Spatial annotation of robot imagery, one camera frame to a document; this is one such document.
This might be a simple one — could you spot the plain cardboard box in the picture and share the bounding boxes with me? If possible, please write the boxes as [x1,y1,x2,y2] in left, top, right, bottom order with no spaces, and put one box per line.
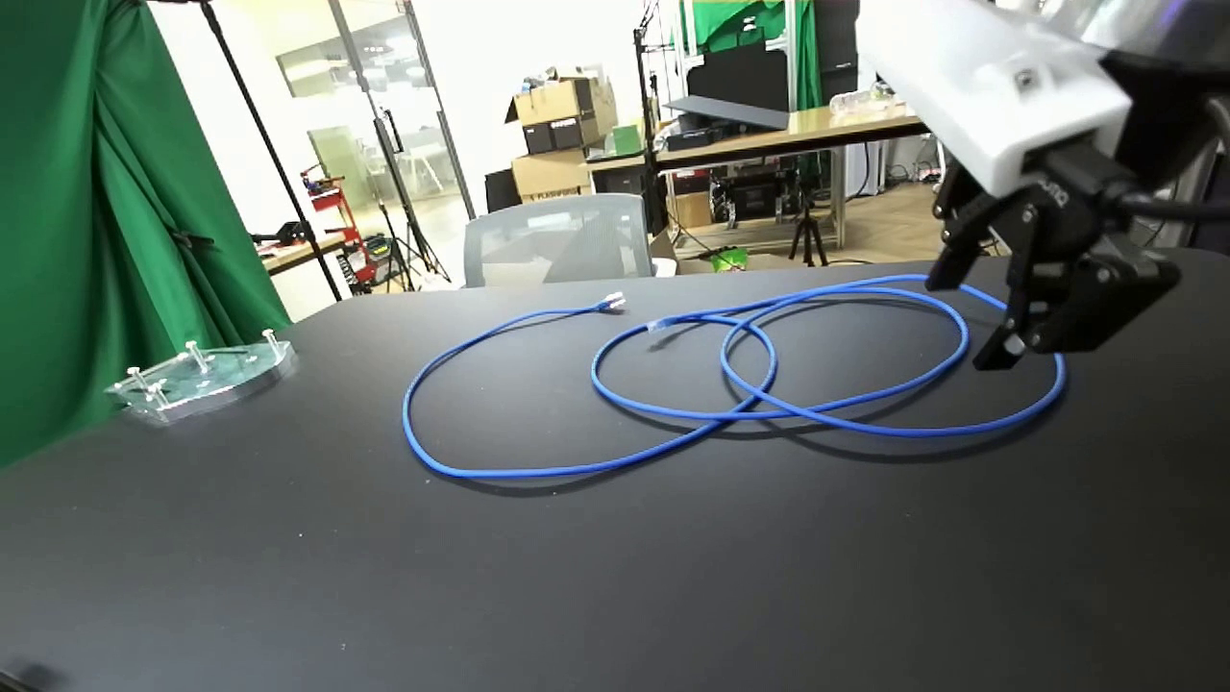
[508,145,599,207]

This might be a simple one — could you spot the cardboard box with tape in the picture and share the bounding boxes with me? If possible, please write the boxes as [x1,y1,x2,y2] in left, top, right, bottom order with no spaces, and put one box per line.
[505,70,625,130]

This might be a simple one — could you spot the blue ethernet cable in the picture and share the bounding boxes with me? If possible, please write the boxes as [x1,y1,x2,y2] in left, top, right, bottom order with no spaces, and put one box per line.
[402,269,1073,489]

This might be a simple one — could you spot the grey mesh office chair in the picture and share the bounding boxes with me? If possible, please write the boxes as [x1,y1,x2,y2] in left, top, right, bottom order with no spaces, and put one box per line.
[457,188,662,293]

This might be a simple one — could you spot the glass door black frame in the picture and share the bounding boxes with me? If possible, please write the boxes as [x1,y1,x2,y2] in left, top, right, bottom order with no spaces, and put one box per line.
[274,0,480,293]

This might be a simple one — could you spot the small black tripod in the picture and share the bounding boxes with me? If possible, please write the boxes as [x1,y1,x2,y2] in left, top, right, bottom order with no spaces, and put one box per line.
[781,207,833,271]

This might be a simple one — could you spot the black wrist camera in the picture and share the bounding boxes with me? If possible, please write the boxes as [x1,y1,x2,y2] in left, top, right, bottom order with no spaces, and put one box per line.
[1097,45,1230,193]

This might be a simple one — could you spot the green backdrop cloth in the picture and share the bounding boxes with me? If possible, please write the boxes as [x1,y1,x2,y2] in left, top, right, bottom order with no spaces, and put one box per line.
[0,0,298,471]

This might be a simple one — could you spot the small black boxes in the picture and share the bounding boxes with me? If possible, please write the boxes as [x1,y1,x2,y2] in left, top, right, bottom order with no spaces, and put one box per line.
[514,113,607,159]

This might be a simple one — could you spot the black angled panel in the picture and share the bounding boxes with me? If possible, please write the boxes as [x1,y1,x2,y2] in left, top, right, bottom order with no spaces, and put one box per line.
[666,87,796,134]

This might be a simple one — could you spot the wooden side desk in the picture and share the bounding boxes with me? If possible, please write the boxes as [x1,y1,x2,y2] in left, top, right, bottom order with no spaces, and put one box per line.
[245,227,358,282]

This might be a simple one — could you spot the black light stand pole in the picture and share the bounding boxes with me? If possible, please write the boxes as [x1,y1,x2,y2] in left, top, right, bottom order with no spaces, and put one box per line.
[188,0,350,306]

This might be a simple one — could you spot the black upright pole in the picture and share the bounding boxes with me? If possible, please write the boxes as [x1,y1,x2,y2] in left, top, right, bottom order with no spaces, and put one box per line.
[628,18,666,239]

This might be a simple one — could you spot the black camera cable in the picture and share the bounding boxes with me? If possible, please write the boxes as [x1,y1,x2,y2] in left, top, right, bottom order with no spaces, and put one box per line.
[1111,183,1230,227]

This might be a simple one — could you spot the clear acrylic plate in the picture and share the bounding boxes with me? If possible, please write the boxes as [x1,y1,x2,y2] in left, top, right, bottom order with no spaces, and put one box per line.
[103,325,304,428]

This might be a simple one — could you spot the red tool cart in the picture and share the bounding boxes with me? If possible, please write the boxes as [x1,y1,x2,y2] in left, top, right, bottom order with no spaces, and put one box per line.
[298,159,414,301]

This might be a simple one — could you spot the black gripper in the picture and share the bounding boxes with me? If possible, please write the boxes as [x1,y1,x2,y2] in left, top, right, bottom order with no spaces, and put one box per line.
[924,134,1187,375]

